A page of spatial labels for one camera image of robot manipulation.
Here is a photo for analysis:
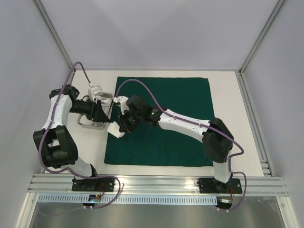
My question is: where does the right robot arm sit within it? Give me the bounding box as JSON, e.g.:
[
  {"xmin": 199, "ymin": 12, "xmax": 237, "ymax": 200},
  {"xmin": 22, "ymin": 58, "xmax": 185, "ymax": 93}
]
[{"xmin": 114, "ymin": 95, "xmax": 234, "ymax": 192}]

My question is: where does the clear sterile packet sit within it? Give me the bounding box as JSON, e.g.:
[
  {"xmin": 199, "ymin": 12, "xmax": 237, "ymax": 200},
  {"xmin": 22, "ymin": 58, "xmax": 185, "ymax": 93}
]
[{"xmin": 100, "ymin": 98, "xmax": 112, "ymax": 107}]

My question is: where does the slotted cable duct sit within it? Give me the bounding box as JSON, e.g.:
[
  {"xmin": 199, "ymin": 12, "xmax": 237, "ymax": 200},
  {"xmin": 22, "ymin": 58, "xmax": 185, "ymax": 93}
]
[{"xmin": 37, "ymin": 193, "xmax": 217, "ymax": 205}]

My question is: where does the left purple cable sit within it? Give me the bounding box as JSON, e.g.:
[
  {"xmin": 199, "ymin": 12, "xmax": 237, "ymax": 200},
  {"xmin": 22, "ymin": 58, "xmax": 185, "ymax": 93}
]
[{"xmin": 38, "ymin": 62, "xmax": 124, "ymax": 211}]

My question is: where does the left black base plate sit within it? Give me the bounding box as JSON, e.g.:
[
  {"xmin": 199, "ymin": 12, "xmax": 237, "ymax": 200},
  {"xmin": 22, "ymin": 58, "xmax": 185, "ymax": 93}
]
[{"xmin": 72, "ymin": 177, "xmax": 114, "ymax": 192}]

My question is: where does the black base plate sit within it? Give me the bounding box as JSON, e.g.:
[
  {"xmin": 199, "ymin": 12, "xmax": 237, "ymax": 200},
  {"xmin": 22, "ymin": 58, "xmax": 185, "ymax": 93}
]
[
  {"xmin": 197, "ymin": 178, "xmax": 243, "ymax": 194},
  {"xmin": 72, "ymin": 177, "xmax": 114, "ymax": 192}
]

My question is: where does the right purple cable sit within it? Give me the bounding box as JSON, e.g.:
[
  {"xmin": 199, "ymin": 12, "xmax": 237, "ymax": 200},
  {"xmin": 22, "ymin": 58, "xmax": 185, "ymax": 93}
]
[{"xmin": 116, "ymin": 79, "xmax": 247, "ymax": 213}]

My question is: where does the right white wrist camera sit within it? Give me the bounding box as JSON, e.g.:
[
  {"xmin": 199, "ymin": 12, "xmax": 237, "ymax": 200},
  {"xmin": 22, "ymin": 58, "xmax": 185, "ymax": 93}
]
[{"xmin": 113, "ymin": 96, "xmax": 130, "ymax": 115}]

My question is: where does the purple cable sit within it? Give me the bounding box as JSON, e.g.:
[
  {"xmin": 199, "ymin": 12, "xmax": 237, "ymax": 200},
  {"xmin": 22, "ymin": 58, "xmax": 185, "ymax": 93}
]
[
  {"xmin": 38, "ymin": 62, "xmax": 124, "ymax": 211},
  {"xmin": 116, "ymin": 79, "xmax": 247, "ymax": 213}
]

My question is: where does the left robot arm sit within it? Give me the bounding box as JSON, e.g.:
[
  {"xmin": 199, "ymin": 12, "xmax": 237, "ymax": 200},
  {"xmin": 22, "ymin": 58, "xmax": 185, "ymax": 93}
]
[{"xmin": 33, "ymin": 85, "xmax": 110, "ymax": 190}]

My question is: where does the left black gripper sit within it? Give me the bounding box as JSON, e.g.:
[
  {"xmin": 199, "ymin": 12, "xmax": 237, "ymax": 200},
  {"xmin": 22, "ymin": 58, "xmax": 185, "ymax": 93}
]
[{"xmin": 69, "ymin": 98, "xmax": 110, "ymax": 123}]

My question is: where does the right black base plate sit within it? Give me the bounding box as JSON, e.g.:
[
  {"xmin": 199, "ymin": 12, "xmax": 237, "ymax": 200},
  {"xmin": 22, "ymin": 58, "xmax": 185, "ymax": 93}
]
[{"xmin": 197, "ymin": 178, "xmax": 243, "ymax": 194}]

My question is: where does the white gauze pad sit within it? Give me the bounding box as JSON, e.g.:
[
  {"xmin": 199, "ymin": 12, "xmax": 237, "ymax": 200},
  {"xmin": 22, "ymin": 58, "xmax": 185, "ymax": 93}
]
[{"xmin": 107, "ymin": 122, "xmax": 125, "ymax": 138}]

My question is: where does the stainless steel instrument tray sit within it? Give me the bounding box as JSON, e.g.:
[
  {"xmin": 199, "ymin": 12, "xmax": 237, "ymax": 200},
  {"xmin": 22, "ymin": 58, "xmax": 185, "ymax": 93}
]
[{"xmin": 77, "ymin": 93, "xmax": 113, "ymax": 130}]

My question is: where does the green surgical drape cloth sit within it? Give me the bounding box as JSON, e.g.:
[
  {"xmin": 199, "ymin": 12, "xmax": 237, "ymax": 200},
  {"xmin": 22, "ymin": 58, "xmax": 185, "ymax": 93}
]
[{"xmin": 104, "ymin": 77, "xmax": 214, "ymax": 167}]

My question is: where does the aluminium front rail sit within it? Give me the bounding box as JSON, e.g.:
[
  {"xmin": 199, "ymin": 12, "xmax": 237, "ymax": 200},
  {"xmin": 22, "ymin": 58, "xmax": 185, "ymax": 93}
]
[{"xmin": 28, "ymin": 173, "xmax": 288, "ymax": 197}]

